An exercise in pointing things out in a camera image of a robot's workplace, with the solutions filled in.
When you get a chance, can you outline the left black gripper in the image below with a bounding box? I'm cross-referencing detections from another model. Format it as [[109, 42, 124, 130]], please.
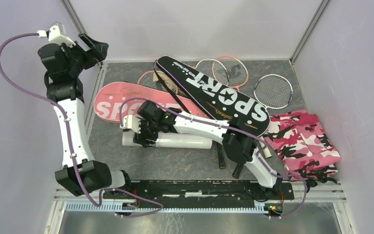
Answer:
[[60, 33, 109, 77]]

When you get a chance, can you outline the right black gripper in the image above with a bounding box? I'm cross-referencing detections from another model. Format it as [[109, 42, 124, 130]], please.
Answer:
[[133, 117, 160, 148]]

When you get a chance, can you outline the white shuttlecock tube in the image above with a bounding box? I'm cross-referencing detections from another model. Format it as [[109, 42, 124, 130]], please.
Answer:
[[122, 132, 213, 150]]

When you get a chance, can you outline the black SPORT racket bag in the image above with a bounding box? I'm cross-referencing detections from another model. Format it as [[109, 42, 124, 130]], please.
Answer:
[[156, 56, 270, 137]]

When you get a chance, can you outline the white frame badminton racket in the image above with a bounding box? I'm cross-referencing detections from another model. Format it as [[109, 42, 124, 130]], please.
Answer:
[[195, 58, 229, 85]]

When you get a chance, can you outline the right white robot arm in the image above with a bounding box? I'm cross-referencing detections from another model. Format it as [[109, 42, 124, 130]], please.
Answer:
[[122, 100, 282, 199]]

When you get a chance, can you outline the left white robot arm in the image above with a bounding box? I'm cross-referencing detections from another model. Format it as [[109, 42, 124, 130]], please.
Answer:
[[37, 29, 112, 196]]

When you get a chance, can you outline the pink SPORT racket bag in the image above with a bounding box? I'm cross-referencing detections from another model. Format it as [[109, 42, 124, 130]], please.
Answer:
[[93, 81, 210, 124]]

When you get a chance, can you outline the pink camouflage cloth bag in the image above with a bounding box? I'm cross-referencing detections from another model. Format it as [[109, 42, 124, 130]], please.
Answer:
[[263, 109, 341, 186]]

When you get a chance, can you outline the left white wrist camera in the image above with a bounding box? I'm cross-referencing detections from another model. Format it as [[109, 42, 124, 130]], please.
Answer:
[[48, 22, 76, 47]]

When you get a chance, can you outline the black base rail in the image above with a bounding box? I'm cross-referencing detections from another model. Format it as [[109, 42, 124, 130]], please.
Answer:
[[103, 179, 295, 209]]

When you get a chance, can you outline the black racket handle left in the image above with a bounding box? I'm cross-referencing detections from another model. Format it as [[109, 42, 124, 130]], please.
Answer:
[[216, 143, 226, 170]]

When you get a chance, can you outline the black racket handle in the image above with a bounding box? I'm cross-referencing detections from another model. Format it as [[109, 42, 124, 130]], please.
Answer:
[[216, 143, 226, 170], [232, 163, 244, 179]]

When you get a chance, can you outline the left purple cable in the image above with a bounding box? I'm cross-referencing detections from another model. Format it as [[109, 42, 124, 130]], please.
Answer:
[[0, 30, 164, 218]]

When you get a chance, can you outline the white toothed cable duct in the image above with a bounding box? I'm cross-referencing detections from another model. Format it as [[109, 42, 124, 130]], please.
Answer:
[[65, 199, 268, 215]]

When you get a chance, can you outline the black racket handle right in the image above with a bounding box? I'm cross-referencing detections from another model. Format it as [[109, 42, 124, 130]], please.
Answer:
[[232, 163, 244, 179]]

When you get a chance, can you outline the pink frame badminton racket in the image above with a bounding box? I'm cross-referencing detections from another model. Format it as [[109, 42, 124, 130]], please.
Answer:
[[216, 55, 249, 91]]

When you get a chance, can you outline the white racket handle right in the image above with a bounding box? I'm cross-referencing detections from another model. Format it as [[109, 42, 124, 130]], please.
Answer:
[[259, 137, 273, 159]]

